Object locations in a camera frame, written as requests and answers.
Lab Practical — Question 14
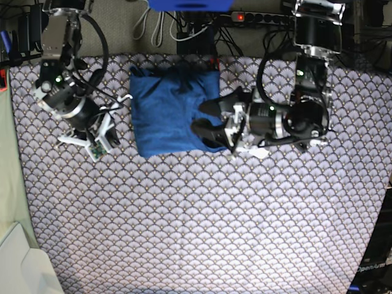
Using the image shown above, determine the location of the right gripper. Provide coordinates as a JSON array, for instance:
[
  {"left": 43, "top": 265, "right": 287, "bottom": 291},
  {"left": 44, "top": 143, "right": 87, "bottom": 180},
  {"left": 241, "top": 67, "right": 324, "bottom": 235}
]
[{"left": 33, "top": 76, "right": 117, "bottom": 134}]

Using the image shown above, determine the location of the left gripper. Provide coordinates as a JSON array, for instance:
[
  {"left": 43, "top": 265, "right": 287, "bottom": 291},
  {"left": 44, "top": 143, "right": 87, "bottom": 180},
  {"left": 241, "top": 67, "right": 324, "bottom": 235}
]
[{"left": 246, "top": 102, "right": 294, "bottom": 147}]

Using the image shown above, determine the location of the blue long-sleeve T-shirt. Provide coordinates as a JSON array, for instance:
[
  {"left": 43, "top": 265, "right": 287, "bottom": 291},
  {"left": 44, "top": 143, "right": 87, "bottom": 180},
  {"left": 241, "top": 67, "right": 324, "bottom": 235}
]
[{"left": 129, "top": 64, "right": 225, "bottom": 158}]

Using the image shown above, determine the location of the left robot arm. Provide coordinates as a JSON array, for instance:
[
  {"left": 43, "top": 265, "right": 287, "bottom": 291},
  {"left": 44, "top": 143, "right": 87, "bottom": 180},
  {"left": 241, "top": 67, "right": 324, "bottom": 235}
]
[{"left": 130, "top": 1, "right": 347, "bottom": 159}]

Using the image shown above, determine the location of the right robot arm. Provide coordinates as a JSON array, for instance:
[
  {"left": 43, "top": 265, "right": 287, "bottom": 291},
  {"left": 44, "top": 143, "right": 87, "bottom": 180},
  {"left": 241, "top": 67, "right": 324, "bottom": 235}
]
[{"left": 34, "top": 1, "right": 254, "bottom": 160}]

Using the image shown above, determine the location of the red black table clamp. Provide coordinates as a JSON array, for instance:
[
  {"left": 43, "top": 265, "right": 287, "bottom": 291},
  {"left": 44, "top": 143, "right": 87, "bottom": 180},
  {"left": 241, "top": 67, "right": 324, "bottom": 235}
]
[{"left": 208, "top": 26, "right": 219, "bottom": 71}]

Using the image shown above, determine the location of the fan-patterned table cloth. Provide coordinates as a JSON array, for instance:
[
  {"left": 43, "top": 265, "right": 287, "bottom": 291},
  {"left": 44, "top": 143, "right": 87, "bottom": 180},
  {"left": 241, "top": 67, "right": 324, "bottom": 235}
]
[{"left": 10, "top": 65, "right": 391, "bottom": 293}]

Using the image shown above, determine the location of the white plastic bin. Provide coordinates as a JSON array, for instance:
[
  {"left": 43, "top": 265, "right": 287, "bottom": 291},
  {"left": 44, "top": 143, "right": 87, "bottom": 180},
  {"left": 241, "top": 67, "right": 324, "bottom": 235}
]
[{"left": 1, "top": 222, "right": 64, "bottom": 293}]

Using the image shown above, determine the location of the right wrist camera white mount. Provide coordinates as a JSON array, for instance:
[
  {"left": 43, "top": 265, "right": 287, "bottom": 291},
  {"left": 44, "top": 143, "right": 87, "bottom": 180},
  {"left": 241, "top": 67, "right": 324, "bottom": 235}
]
[{"left": 58, "top": 94, "right": 132, "bottom": 162}]

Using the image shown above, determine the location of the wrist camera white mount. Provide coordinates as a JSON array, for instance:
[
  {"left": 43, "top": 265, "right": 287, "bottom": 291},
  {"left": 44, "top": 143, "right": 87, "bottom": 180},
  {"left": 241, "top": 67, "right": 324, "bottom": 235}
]
[
  {"left": 58, "top": 94, "right": 132, "bottom": 162},
  {"left": 222, "top": 105, "right": 269, "bottom": 162}
]

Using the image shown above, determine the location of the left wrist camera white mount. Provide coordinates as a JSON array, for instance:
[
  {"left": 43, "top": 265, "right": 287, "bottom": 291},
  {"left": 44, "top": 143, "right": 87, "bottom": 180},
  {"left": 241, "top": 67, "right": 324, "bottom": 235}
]
[{"left": 222, "top": 105, "right": 269, "bottom": 162}]

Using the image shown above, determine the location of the blue handled clamp left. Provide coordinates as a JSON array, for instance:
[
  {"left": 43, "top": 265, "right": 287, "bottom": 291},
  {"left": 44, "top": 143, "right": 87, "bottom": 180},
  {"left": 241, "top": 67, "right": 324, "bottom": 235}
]
[{"left": 1, "top": 30, "right": 23, "bottom": 67}]

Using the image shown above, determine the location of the black power strip red switch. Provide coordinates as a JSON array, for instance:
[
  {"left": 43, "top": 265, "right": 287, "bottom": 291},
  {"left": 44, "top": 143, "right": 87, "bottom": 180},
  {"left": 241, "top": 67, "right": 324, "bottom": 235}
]
[{"left": 230, "top": 11, "right": 293, "bottom": 26}]

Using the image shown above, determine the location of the white looped cable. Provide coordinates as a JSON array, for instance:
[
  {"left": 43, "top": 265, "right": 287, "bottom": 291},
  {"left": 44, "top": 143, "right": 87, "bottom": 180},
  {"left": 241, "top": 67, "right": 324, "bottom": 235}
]
[{"left": 132, "top": 9, "right": 166, "bottom": 47}]

